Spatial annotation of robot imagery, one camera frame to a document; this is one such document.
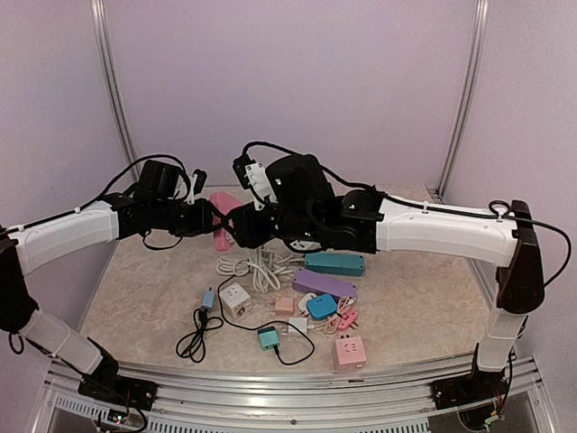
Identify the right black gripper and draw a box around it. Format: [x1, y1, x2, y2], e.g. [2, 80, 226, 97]
[220, 201, 319, 249]

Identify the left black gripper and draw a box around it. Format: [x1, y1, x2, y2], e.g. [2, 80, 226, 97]
[151, 196, 224, 236]

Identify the pink triangular socket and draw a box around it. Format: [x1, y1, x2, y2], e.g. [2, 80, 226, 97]
[209, 191, 242, 252]

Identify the white power cord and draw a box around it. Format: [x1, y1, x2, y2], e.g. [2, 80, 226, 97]
[215, 245, 301, 295]

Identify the white cube socket adapter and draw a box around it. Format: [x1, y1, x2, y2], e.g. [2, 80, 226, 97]
[219, 282, 252, 319]

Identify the light blue charger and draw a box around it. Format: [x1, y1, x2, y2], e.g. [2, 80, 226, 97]
[200, 288, 215, 312]

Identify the pink charger plug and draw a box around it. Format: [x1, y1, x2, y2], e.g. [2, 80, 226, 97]
[269, 297, 295, 316]

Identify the small white plug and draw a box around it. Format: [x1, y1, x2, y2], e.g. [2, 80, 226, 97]
[298, 292, 316, 315]

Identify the blue plug adapter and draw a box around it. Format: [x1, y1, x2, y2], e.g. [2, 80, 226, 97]
[307, 294, 337, 321]

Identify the white usb charger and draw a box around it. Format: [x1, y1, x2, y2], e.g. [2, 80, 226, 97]
[283, 318, 314, 336]

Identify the teal usb charger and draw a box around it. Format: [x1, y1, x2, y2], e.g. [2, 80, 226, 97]
[257, 327, 280, 351]

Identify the black usb cable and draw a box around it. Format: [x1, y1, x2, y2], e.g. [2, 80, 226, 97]
[175, 306, 225, 362]
[221, 306, 316, 367]

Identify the thin white usb cable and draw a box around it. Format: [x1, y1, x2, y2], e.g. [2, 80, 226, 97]
[310, 295, 357, 336]

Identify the pink socket adapter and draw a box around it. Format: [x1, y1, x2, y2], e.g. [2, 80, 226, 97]
[337, 309, 359, 332]

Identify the pink cube socket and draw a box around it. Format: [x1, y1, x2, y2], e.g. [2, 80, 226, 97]
[332, 336, 367, 373]

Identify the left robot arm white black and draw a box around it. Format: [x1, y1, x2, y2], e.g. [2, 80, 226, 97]
[1, 154, 233, 401]

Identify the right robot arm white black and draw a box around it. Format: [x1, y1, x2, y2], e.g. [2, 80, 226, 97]
[227, 149, 550, 401]

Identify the white power strip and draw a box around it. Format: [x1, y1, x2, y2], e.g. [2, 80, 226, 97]
[288, 240, 322, 253]

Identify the purple power strip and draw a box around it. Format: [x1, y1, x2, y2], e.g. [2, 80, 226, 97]
[292, 269, 358, 299]

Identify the teal power strip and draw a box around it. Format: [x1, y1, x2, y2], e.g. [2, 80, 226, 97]
[304, 252, 366, 277]

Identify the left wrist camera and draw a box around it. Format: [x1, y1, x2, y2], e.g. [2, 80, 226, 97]
[186, 169, 207, 205]

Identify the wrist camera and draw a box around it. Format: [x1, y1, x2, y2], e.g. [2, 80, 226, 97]
[233, 154, 278, 211]
[186, 169, 207, 205]

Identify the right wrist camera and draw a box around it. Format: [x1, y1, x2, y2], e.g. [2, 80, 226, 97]
[233, 154, 278, 211]

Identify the front aluminium rail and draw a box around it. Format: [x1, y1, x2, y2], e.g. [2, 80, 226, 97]
[32, 355, 559, 432]

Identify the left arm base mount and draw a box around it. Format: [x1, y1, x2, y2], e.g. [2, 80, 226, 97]
[78, 339, 158, 410]

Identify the left aluminium frame post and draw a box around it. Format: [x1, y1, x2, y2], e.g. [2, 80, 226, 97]
[89, 0, 141, 181]

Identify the aluminium frame post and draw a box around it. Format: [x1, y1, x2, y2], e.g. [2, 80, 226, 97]
[89, 0, 141, 181]
[435, 0, 490, 201]

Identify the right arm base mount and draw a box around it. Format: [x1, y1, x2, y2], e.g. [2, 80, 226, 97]
[431, 345, 509, 410]

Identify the right aluminium frame post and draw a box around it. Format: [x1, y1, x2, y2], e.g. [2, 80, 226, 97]
[435, 0, 490, 201]

